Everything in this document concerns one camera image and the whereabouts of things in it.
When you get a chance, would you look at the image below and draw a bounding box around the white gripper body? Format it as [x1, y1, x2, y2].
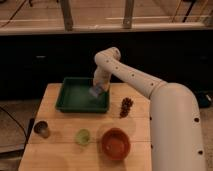
[93, 67, 111, 91]

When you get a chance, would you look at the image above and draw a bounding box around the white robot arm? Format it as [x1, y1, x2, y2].
[93, 47, 206, 171]

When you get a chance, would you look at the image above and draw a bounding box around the green plastic tray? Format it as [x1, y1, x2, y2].
[55, 77, 109, 113]

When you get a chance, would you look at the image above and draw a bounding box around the bunch of dark grapes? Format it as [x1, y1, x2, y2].
[120, 97, 133, 118]

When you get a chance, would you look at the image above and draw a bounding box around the small green cup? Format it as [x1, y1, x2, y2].
[75, 129, 90, 146]

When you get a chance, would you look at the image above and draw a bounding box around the orange bowl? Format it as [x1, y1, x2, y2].
[101, 128, 131, 161]

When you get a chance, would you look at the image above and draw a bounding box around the dark metallic cup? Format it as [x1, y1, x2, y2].
[34, 121, 50, 138]

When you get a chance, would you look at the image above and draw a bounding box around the dark blue floor object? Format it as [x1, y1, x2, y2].
[196, 93, 212, 108]

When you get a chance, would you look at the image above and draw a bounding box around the right metal post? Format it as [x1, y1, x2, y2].
[123, 0, 134, 29]

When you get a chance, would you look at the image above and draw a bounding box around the metal post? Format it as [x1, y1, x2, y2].
[60, 0, 73, 31]
[123, 0, 134, 29]

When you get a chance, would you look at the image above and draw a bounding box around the left metal post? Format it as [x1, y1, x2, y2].
[60, 0, 73, 31]

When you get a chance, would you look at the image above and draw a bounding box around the black cable on floor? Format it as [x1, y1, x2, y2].
[0, 106, 28, 148]

